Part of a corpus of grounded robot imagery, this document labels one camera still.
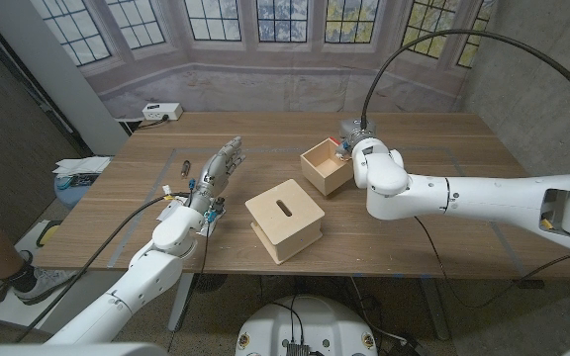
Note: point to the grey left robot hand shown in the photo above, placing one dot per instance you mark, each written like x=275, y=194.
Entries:
x=213, y=178

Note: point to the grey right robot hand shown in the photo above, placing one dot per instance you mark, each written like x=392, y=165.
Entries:
x=351, y=129

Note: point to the wooden drawer with red front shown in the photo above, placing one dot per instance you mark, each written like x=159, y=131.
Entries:
x=324, y=170

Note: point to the wooden box with slot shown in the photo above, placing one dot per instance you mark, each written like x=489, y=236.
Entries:
x=285, y=227

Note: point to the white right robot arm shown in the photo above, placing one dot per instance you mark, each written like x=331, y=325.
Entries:
x=488, y=200

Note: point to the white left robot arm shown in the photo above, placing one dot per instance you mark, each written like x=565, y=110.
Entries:
x=151, y=277

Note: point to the small dark pen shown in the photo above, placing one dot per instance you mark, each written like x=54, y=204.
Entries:
x=185, y=168

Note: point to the black floor box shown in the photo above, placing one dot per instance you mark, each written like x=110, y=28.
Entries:
x=406, y=348

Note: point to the white power strip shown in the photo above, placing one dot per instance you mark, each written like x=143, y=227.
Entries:
x=162, y=112

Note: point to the printed window backdrop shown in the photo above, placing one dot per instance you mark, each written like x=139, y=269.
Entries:
x=265, y=89

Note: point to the black round floor base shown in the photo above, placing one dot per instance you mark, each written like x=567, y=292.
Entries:
x=211, y=283

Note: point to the grey table leg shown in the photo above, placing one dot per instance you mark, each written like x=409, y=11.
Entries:
x=180, y=301
x=436, y=311

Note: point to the stack of white papers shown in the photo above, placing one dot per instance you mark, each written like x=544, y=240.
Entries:
x=84, y=164

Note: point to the blue round stool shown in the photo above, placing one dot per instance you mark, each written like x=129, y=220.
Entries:
x=69, y=195

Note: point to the yellow black floor pad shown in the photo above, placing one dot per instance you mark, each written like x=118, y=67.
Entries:
x=50, y=233

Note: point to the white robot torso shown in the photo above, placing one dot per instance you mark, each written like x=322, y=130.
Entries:
x=334, y=321

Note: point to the white floor board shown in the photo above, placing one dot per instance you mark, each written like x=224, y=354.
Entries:
x=23, y=312

